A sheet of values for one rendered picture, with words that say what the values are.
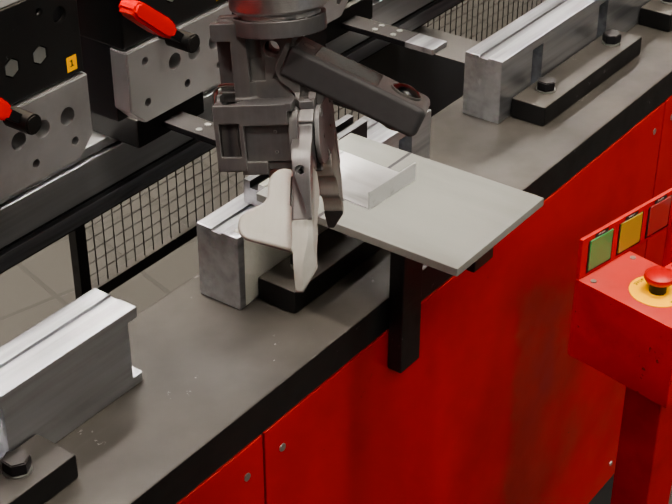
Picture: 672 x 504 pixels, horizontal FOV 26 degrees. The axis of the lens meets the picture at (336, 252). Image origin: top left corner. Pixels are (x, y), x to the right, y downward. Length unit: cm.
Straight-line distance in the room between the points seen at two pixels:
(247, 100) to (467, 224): 50
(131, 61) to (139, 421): 37
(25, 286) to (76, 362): 189
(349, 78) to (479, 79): 95
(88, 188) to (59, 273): 159
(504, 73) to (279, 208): 96
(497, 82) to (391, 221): 50
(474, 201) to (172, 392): 39
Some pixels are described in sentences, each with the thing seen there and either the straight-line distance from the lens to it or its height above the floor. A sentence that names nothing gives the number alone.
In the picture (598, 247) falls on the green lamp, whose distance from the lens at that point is 189.
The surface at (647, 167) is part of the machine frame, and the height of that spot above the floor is 73.
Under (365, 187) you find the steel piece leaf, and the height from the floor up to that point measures 100.
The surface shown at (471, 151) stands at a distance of 197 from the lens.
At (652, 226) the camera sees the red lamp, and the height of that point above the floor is 80.
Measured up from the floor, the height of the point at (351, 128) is 100.
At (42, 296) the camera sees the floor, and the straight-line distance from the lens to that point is 329.
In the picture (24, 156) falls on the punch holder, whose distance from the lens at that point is 129.
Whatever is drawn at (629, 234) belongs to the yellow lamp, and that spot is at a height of 81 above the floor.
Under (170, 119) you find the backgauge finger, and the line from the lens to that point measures 177.
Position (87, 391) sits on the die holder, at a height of 91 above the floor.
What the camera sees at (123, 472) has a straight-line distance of 144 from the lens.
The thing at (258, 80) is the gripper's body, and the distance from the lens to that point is 112.
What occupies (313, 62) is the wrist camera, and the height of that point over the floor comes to 134.
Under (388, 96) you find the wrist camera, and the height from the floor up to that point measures 132.
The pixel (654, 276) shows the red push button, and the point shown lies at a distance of 186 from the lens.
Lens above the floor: 181
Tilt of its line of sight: 32 degrees down
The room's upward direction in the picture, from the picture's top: straight up
